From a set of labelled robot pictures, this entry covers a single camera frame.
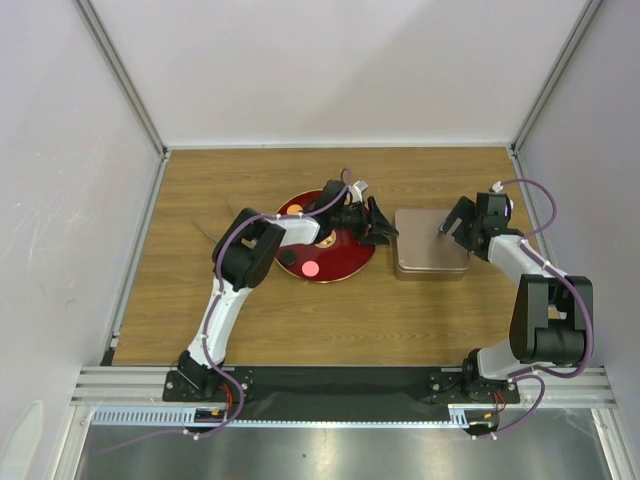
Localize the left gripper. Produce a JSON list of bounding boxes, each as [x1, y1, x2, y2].
[[331, 197, 398, 247]]

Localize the gold tin lid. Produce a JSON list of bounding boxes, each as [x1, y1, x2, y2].
[[393, 208, 470, 266]]

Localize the steel serving tongs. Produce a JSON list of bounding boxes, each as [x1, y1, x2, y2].
[[189, 198, 237, 244]]

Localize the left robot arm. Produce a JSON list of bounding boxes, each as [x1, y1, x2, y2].
[[177, 179, 399, 400]]

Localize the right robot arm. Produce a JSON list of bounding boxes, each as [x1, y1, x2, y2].
[[439, 192, 594, 402]]

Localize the round red tray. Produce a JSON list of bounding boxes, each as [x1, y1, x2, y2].
[[275, 214, 376, 283]]

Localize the gold cookie tin box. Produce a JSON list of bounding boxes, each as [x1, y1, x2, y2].
[[394, 262, 470, 281]]

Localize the pink cookie lower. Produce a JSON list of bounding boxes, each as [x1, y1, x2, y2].
[[301, 261, 320, 278]]

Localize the orange sandwich biscuit left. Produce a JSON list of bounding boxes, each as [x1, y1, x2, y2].
[[287, 204, 303, 215]]

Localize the black sandwich cookie left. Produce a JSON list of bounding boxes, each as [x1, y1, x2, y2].
[[278, 250, 297, 266]]

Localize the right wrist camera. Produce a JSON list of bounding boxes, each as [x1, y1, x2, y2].
[[490, 181, 504, 194]]

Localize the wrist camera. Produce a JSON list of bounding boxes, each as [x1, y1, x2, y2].
[[349, 180, 369, 202], [490, 181, 504, 194]]

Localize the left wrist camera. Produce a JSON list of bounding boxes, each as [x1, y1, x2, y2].
[[349, 180, 369, 202]]

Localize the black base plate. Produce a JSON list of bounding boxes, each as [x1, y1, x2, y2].
[[164, 365, 521, 424]]

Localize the grey cable duct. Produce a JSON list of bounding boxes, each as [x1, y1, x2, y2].
[[91, 405, 495, 431]]

